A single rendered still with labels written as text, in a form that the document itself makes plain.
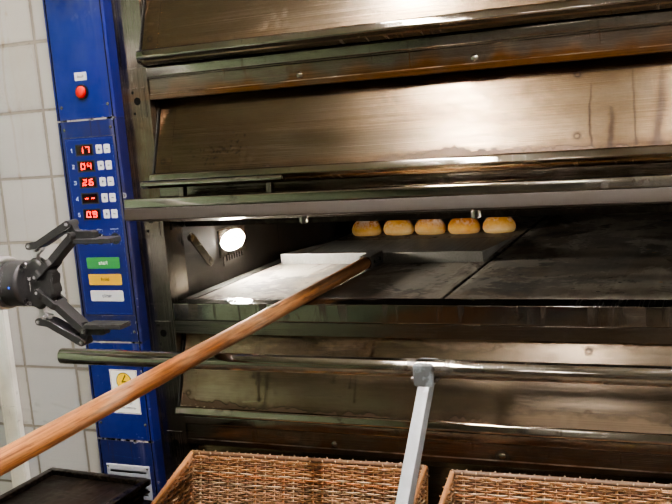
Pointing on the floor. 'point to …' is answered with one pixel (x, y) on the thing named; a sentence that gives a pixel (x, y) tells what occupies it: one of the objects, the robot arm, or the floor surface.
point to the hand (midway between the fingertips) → (114, 282)
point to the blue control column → (90, 20)
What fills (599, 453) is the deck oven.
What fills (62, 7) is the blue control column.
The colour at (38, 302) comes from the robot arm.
